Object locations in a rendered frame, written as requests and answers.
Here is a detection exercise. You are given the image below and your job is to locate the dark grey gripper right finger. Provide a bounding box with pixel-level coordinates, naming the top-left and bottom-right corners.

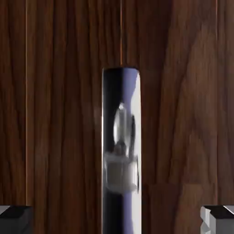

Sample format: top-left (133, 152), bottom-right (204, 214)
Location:
top-left (200, 204), bottom-right (234, 234)

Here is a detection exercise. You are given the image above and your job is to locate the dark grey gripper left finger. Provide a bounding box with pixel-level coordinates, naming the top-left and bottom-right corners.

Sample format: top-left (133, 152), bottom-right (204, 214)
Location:
top-left (0, 205), bottom-right (34, 234)

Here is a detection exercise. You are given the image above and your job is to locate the dark wood drawer front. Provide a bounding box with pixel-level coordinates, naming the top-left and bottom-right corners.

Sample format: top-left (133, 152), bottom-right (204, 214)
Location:
top-left (0, 0), bottom-right (234, 234)

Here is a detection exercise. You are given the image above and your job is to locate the shiny curved metal handle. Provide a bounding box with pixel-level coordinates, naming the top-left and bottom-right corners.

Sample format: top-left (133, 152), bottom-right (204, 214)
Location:
top-left (101, 67), bottom-right (142, 234)

